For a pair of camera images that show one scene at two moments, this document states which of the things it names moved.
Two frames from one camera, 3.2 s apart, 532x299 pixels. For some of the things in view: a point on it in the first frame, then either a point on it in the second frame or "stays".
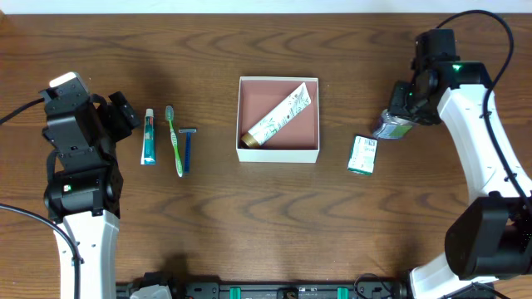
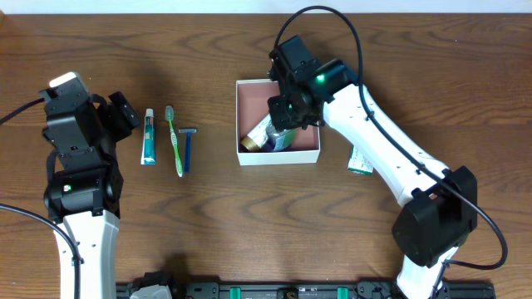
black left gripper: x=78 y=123 stays
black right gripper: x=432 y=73 to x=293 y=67
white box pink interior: x=299 y=140 stays
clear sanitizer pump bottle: x=391 y=127 to x=278 y=140
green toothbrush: x=169 y=116 stays
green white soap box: x=362 y=154 stays
